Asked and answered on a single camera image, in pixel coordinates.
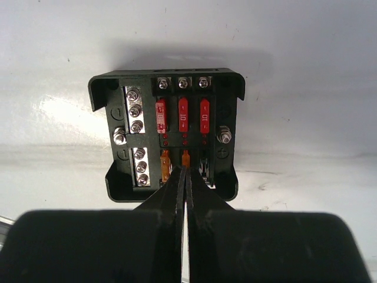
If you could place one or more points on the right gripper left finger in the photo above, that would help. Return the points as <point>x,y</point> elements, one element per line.
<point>139,245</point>

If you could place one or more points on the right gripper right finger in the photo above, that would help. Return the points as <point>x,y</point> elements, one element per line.
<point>229,245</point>

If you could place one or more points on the black fuse box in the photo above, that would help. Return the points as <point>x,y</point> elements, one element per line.
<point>129,97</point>

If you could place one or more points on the red fuse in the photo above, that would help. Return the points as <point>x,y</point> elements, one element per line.
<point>161,116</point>
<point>204,116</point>
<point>183,114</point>

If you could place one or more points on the orange fuse pair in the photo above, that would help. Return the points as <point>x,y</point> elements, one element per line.
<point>185,159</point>
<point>165,165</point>

